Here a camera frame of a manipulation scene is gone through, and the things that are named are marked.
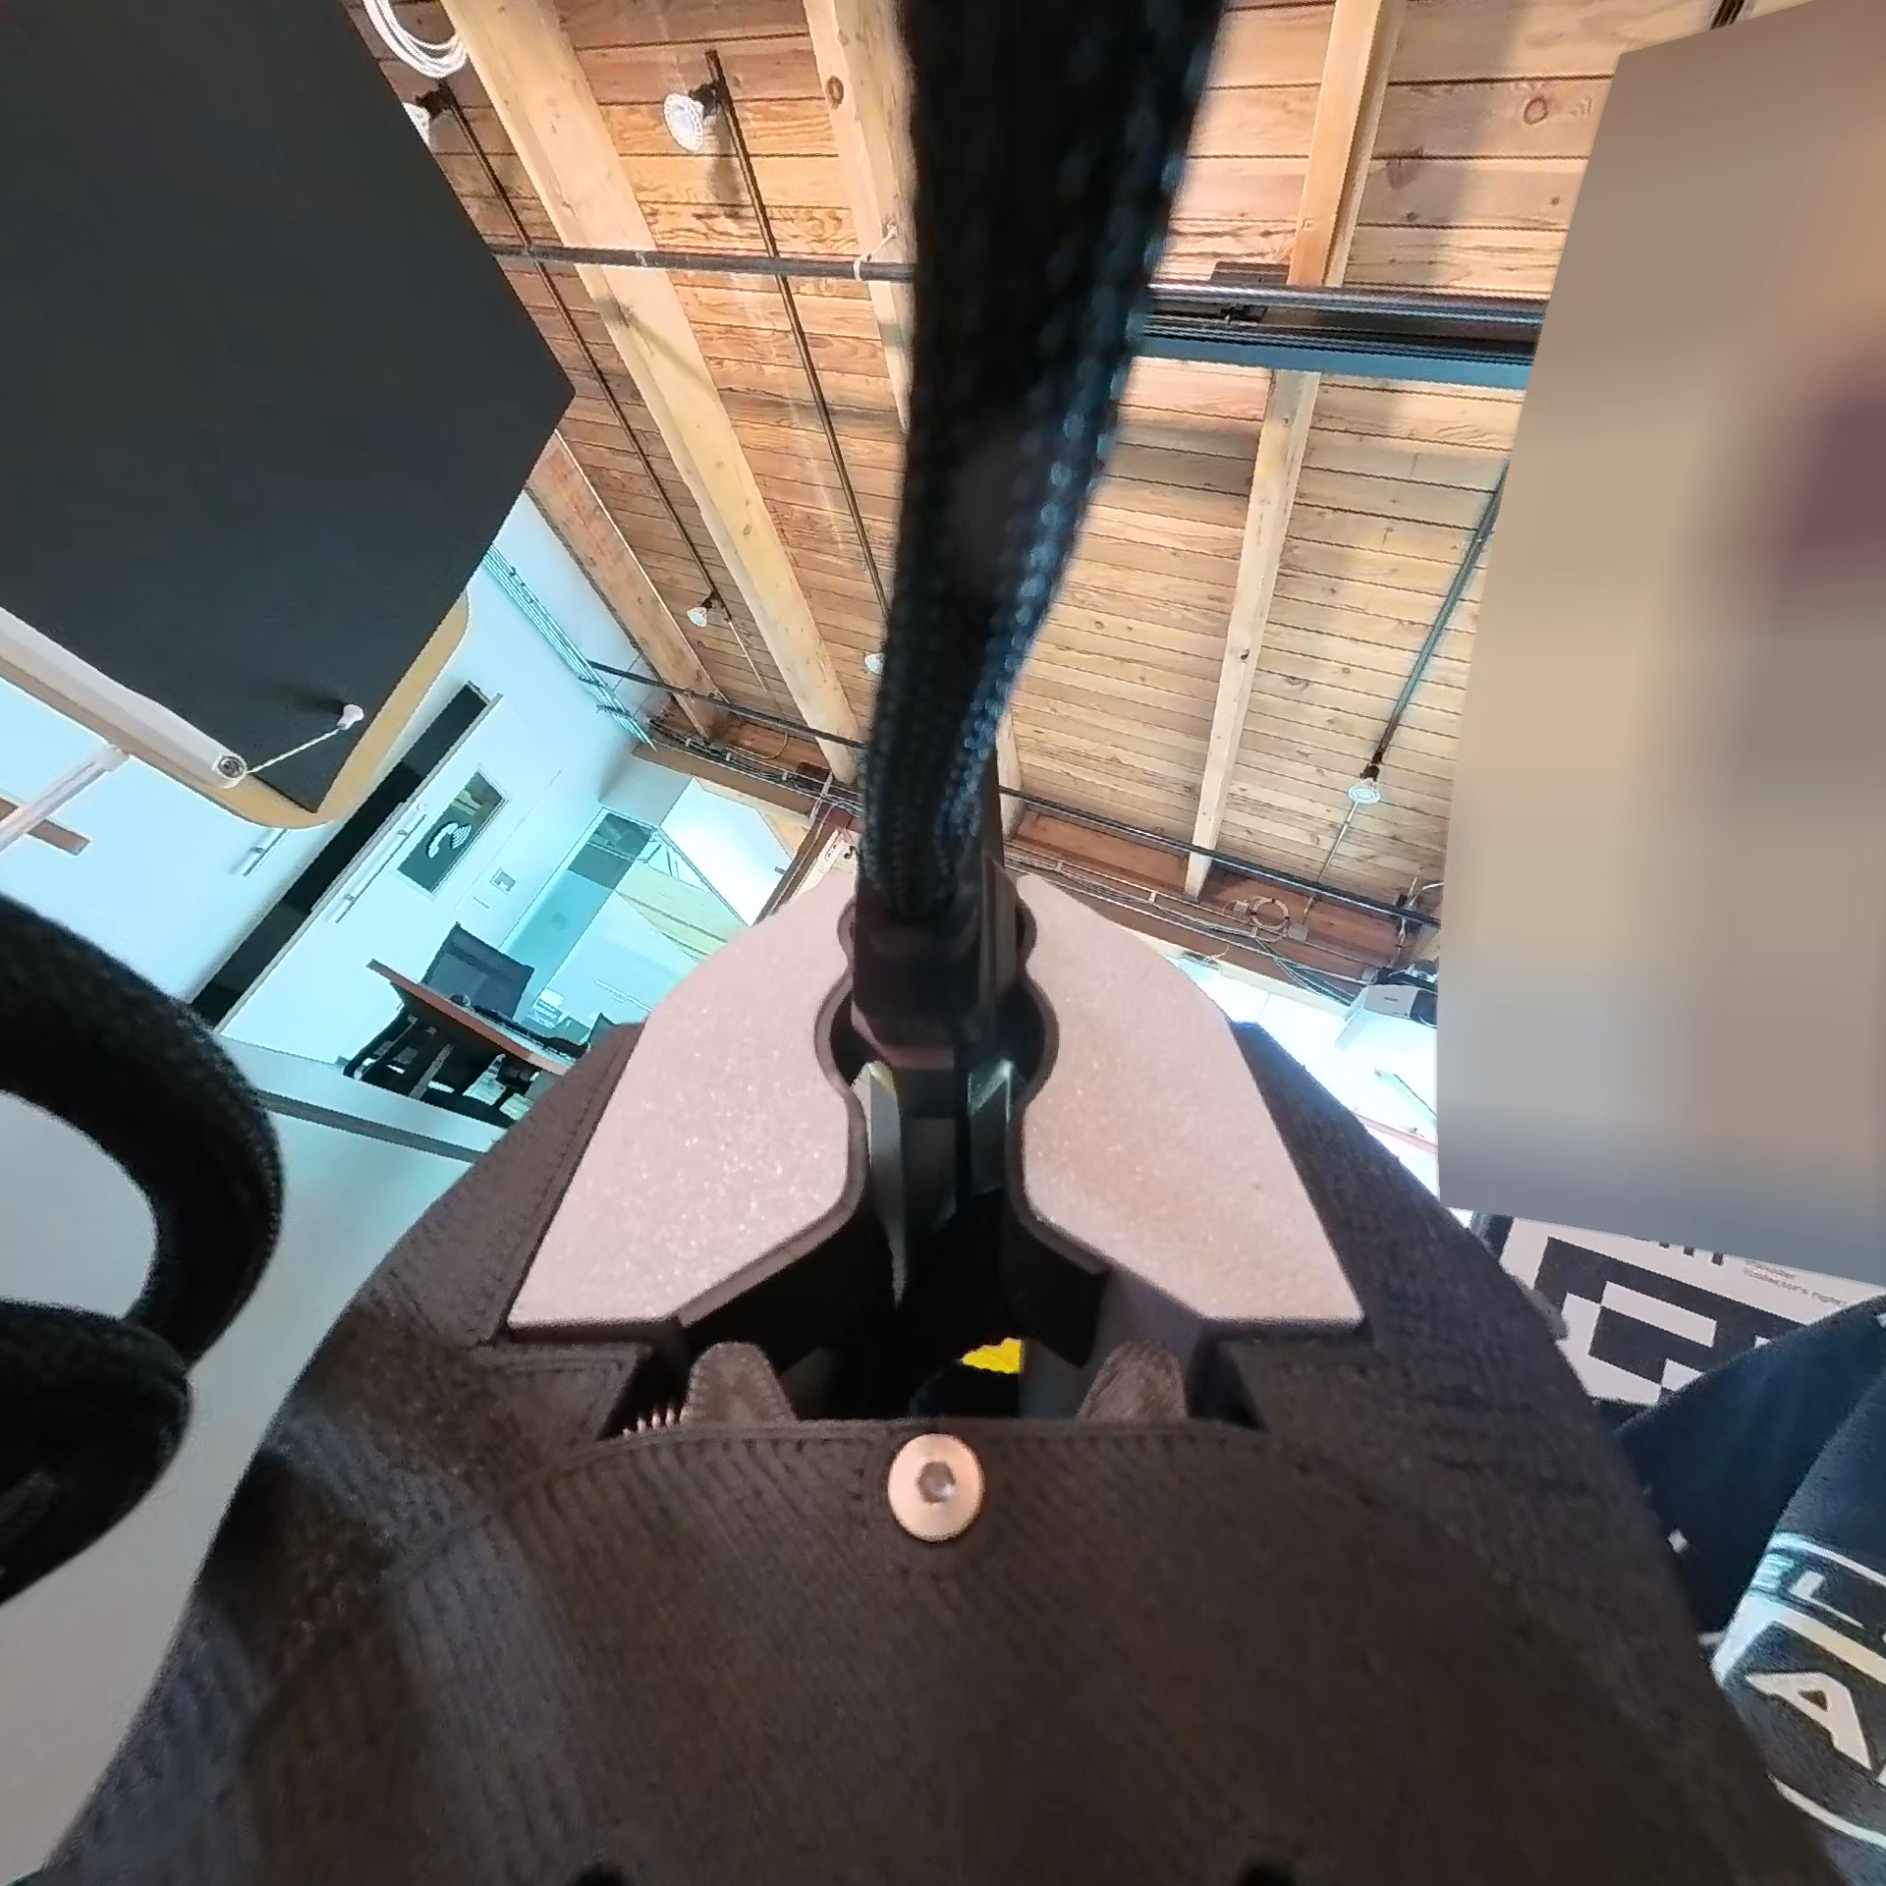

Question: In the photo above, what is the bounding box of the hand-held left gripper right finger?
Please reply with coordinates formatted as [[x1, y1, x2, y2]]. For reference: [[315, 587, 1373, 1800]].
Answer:
[[973, 876, 1368, 1341]]

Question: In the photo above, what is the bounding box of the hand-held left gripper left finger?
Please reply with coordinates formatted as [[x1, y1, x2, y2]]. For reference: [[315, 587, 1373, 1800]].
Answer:
[[506, 876, 905, 1343]]

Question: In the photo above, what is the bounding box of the black braided hdmi cable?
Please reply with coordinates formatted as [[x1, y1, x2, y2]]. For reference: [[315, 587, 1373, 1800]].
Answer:
[[0, 0, 1226, 1608]]

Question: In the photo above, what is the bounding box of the white ceiling device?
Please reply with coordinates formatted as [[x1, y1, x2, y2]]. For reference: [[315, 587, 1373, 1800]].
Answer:
[[1338, 974, 1439, 1051]]

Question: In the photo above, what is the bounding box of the wooden office desk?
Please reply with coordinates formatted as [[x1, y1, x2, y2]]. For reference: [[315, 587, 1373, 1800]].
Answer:
[[366, 958, 580, 1101]]

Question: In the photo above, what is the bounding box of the black office chair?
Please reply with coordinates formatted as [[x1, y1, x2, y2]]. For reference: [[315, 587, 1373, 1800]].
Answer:
[[441, 924, 534, 1022]]

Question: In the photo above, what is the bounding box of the curved plywood board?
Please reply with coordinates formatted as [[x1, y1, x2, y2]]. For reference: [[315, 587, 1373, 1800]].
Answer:
[[221, 579, 475, 837]]

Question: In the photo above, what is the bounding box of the person's black printed shirt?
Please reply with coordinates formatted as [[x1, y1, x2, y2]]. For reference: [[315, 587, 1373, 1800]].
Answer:
[[1474, 1207, 1886, 1886]]

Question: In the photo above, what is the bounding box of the black rectangular panel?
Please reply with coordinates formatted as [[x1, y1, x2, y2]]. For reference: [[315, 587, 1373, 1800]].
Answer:
[[0, 0, 577, 816]]

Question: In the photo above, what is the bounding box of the framed wall picture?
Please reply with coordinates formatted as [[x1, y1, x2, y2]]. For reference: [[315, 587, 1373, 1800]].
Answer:
[[399, 771, 509, 896]]

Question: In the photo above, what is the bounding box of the black ceiling track rail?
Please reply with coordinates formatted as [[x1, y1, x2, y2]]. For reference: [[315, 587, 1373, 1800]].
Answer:
[[1141, 282, 1538, 390]]

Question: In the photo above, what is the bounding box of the white cable coil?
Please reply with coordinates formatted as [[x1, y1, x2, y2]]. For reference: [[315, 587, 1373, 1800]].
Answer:
[[363, 0, 475, 78]]

